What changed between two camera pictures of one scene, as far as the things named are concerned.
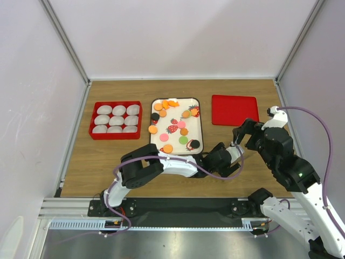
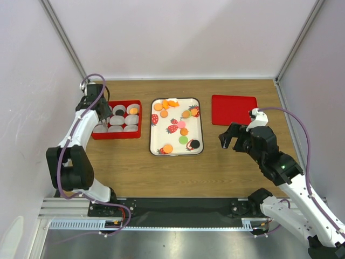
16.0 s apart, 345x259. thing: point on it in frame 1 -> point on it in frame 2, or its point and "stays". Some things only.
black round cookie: [154, 116] -> [119, 112]
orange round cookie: [158, 107] stays
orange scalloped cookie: [184, 131] stays
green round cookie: [183, 140] stays
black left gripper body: [223, 171] -> [107, 110]
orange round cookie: [167, 148] stays
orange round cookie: [152, 129] -> [133, 110]
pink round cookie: [181, 124] stays
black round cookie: [195, 143] stays
